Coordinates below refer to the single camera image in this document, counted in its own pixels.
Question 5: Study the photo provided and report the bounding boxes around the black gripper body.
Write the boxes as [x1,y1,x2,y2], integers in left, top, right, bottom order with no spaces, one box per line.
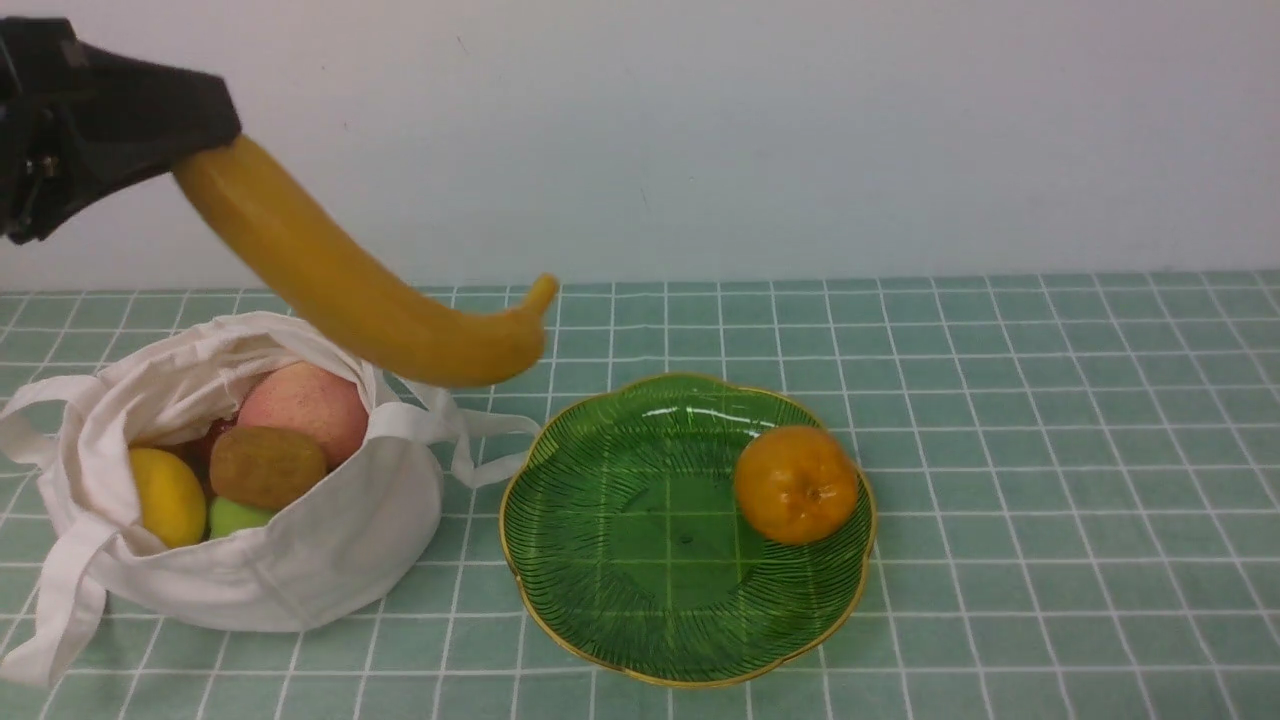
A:
[1,15,81,241]

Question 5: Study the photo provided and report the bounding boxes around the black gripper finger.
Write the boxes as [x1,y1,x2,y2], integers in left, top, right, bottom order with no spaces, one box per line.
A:
[10,42,242,245]

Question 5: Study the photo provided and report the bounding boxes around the yellow banana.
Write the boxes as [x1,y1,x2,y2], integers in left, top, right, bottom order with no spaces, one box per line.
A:
[173,136,559,388]

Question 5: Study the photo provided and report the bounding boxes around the white cloth bag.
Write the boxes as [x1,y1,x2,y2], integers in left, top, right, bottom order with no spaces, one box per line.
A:
[1,311,540,689]

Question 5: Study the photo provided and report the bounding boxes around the green fruit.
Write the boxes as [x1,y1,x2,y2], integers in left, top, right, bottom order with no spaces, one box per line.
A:
[207,496,275,541]

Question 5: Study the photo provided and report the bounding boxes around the pink peach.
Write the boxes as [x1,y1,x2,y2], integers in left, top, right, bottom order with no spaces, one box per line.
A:
[236,363,370,469]

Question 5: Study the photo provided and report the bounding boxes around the brown kiwi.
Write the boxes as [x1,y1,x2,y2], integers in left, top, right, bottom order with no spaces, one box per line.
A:
[209,425,329,511]

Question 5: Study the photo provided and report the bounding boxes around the yellow lemon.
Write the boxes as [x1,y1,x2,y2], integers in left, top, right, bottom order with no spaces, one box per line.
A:
[129,447,207,550]

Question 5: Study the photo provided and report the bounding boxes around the green glass plate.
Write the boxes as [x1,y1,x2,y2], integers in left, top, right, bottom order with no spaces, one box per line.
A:
[499,373,878,688]

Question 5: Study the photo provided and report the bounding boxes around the orange tangerine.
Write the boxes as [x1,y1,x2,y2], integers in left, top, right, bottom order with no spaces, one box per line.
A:
[733,425,863,546]

